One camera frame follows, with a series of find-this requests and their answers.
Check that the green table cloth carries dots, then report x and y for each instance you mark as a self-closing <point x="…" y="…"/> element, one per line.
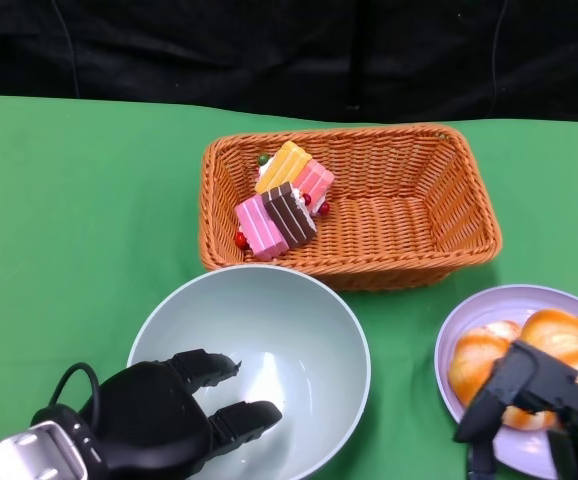
<point x="94" y="200"/>

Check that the large twisted bread roll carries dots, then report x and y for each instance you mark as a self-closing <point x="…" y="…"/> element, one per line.
<point x="474" y="360"/>

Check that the magenta pink cake slice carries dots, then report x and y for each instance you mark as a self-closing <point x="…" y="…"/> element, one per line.
<point x="259" y="230"/>

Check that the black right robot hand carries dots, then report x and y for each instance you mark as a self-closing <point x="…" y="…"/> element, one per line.
<point x="539" y="380"/>

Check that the lavender plate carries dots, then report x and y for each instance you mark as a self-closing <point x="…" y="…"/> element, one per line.
<point x="489" y="305"/>

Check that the brown chocolate cake slice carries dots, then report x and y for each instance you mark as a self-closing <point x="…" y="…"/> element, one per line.
<point x="291" y="215"/>

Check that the oval glazed bread roll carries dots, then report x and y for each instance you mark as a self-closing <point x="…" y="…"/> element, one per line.
<point x="559" y="335"/>

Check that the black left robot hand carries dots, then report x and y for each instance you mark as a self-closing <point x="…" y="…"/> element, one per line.
<point x="154" y="425"/>

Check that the salmon pink cake slice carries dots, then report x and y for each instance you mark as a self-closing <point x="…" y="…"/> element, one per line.
<point x="316" y="180"/>

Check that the yellow layered cake slice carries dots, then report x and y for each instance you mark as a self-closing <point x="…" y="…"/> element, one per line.
<point x="284" y="167"/>

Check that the black backdrop curtain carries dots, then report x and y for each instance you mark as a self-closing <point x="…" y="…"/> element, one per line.
<point x="219" y="50"/>

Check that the orange wicker basket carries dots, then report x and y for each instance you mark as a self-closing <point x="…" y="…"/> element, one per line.
<point x="394" y="225"/>

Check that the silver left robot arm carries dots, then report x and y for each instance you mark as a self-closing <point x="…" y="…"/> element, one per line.
<point x="29" y="450"/>

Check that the pale green bowl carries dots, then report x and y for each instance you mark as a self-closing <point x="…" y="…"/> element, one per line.
<point x="279" y="325"/>

